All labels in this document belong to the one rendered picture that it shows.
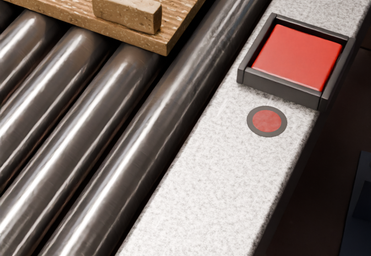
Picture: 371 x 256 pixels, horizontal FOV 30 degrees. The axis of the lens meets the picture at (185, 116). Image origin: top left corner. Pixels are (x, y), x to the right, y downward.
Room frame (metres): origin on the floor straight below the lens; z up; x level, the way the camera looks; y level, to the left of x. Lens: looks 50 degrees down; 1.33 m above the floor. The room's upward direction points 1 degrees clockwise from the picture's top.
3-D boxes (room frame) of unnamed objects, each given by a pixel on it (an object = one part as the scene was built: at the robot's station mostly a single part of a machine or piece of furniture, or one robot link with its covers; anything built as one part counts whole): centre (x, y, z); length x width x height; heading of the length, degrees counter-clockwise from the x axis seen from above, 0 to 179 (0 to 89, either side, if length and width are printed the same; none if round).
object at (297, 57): (0.40, -0.09, 0.92); 0.06 x 0.06 x 0.01; 65
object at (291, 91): (0.40, -0.09, 0.92); 0.08 x 0.08 x 0.02; 65
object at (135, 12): (0.43, 0.05, 0.95); 0.06 x 0.02 x 0.03; 65
